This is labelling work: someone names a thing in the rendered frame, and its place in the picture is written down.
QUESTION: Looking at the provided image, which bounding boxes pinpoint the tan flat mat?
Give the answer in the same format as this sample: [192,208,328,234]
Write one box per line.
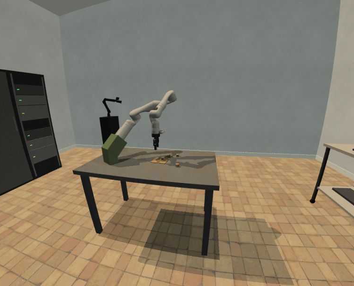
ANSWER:
[151,157,169,164]

